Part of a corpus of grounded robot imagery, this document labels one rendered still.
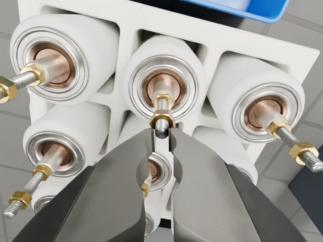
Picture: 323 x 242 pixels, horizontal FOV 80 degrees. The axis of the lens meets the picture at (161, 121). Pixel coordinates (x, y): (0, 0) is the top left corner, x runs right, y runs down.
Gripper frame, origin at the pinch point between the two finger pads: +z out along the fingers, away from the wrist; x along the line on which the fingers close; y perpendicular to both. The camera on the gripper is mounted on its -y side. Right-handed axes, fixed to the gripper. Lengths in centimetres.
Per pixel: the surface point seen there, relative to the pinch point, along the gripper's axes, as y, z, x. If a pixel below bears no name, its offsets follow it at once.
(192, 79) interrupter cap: -0.8, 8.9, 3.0
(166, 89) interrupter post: -0.7, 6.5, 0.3
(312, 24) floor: -4.2, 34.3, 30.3
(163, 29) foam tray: -5.2, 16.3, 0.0
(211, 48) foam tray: -2.7, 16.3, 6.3
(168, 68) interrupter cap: -2.0, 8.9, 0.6
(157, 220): 23.1, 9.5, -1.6
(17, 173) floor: 36, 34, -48
